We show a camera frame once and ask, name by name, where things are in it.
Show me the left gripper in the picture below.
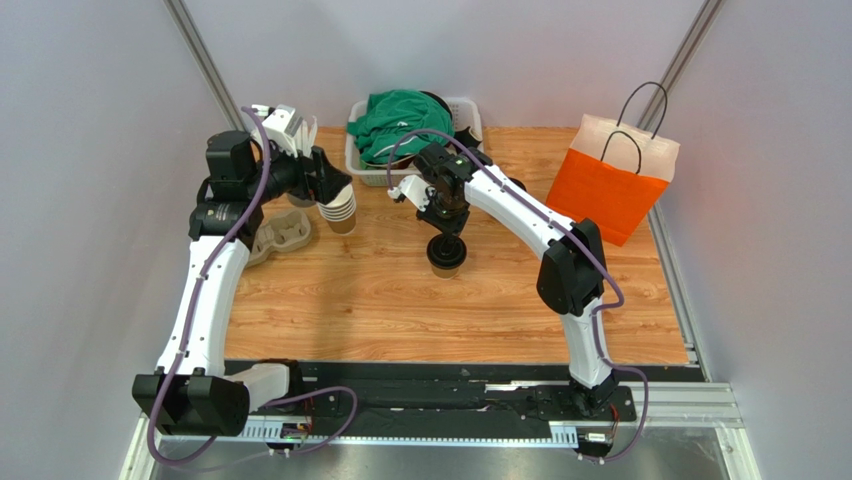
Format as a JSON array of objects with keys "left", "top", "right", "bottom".
[{"left": 244, "top": 137, "right": 351, "bottom": 206}]

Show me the black plastic cup lid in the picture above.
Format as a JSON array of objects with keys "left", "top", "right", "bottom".
[{"left": 426, "top": 234, "right": 467, "bottom": 264}]

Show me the orange paper bag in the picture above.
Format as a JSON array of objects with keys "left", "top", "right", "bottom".
[{"left": 546, "top": 110, "right": 680, "bottom": 247}]

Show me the single brown paper cup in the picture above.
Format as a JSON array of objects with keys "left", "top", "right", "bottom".
[{"left": 431, "top": 261, "right": 464, "bottom": 279}]

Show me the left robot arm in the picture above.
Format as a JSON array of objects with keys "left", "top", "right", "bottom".
[{"left": 132, "top": 131, "right": 352, "bottom": 437}]

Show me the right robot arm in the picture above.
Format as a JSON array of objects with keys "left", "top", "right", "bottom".
[{"left": 389, "top": 143, "right": 618, "bottom": 417}]

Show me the stack of paper cups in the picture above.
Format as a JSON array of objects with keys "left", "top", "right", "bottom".
[{"left": 317, "top": 185, "right": 357, "bottom": 235}]

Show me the grey pulp carrier stack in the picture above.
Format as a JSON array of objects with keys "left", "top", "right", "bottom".
[{"left": 246, "top": 208, "right": 313, "bottom": 268}]

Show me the stack of black lids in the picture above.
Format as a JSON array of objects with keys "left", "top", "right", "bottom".
[{"left": 509, "top": 177, "right": 527, "bottom": 192}]

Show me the black cloth in basket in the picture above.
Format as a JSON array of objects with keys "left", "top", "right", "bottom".
[{"left": 423, "top": 91, "right": 483, "bottom": 150}]

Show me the green garment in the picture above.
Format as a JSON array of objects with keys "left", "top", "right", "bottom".
[{"left": 346, "top": 89, "right": 455, "bottom": 166}]

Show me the white plastic basket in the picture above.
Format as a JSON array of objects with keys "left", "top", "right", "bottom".
[{"left": 344, "top": 97, "right": 483, "bottom": 188}]

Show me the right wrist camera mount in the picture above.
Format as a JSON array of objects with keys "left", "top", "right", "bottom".
[{"left": 388, "top": 175, "right": 431, "bottom": 212}]

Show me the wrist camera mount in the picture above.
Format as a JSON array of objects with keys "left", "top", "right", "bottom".
[
  {"left": 252, "top": 104, "right": 318, "bottom": 157},
  {"left": 388, "top": 175, "right": 431, "bottom": 212}
]

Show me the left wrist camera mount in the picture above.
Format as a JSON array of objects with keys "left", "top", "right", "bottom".
[{"left": 252, "top": 104, "right": 318, "bottom": 157}]

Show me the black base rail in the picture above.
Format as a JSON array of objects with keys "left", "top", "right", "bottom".
[{"left": 142, "top": 359, "right": 743, "bottom": 447}]

